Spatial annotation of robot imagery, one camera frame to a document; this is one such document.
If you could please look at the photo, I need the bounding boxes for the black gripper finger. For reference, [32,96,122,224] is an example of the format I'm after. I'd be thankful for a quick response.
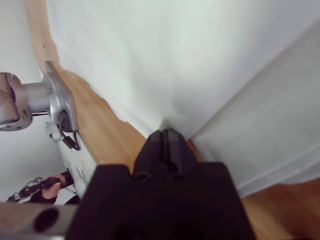
[133,129,166,180]
[163,127,200,180]

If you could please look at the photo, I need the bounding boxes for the black handheld controller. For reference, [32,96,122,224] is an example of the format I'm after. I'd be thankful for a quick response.
[7,169,75,203]

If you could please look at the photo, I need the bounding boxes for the white Unitree t-shirt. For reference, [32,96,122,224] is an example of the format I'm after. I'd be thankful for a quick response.
[46,0,320,198]

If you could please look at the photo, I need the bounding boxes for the black sleeved forearm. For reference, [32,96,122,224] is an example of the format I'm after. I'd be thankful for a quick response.
[29,192,81,206]

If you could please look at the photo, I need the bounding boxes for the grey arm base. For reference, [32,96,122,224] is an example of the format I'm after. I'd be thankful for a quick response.
[41,60,78,134]

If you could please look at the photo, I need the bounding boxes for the bystander bare hand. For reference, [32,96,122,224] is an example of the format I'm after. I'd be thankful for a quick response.
[40,180,63,201]

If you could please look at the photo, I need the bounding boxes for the black base cable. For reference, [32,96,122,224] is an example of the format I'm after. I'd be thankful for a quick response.
[58,111,82,152]

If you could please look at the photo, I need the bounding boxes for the white cable connector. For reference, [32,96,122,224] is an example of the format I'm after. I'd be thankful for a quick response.
[44,120,63,144]

